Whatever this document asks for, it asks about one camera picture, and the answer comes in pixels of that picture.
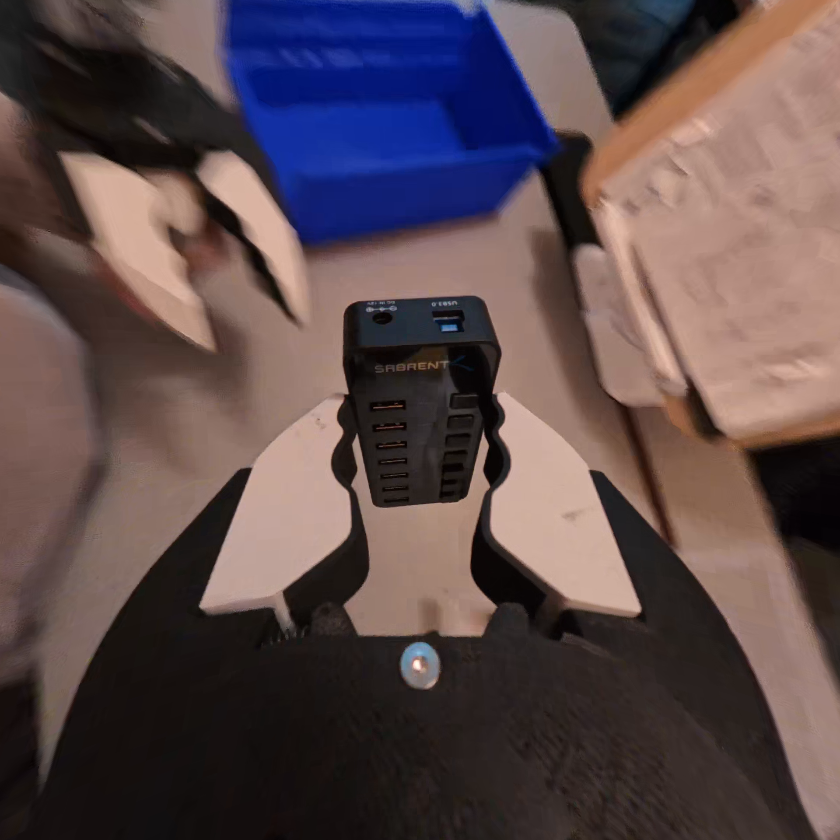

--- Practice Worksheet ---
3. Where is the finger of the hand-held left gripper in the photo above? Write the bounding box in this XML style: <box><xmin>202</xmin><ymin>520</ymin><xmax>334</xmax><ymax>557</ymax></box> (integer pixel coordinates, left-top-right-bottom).
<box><xmin>196</xmin><ymin>151</ymin><xmax>314</xmax><ymax>327</ymax></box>
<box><xmin>58</xmin><ymin>151</ymin><xmax>219</xmax><ymax>353</ymax></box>

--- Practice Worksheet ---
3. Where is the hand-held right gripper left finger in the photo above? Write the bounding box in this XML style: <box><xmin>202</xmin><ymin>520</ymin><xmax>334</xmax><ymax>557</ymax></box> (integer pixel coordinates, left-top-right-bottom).
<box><xmin>199</xmin><ymin>394</ymin><xmax>370</xmax><ymax>627</ymax></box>

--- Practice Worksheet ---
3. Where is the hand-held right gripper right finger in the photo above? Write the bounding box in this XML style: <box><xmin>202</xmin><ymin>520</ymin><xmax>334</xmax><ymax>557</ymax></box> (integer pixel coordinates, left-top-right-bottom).
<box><xmin>470</xmin><ymin>391</ymin><xmax>644</xmax><ymax>632</ymax></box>

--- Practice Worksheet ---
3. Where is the blue plastic bin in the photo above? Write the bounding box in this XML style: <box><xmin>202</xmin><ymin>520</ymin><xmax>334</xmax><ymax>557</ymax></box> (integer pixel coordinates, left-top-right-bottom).
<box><xmin>223</xmin><ymin>0</ymin><xmax>562</xmax><ymax>245</ymax></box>

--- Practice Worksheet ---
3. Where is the glossy black USB hub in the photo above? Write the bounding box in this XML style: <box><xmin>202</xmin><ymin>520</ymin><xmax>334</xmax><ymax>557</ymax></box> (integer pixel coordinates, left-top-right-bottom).
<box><xmin>343</xmin><ymin>295</ymin><xmax>503</xmax><ymax>508</ymax></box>

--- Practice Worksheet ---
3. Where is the black pad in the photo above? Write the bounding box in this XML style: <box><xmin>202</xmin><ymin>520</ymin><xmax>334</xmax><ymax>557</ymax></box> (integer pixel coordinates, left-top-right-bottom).
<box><xmin>541</xmin><ymin>130</ymin><xmax>598</xmax><ymax>250</ymax></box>

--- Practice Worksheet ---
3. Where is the wooden clipboard with papers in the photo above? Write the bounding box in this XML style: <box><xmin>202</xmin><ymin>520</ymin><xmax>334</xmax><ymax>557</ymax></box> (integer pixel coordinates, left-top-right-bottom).
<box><xmin>581</xmin><ymin>0</ymin><xmax>840</xmax><ymax>450</ymax></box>

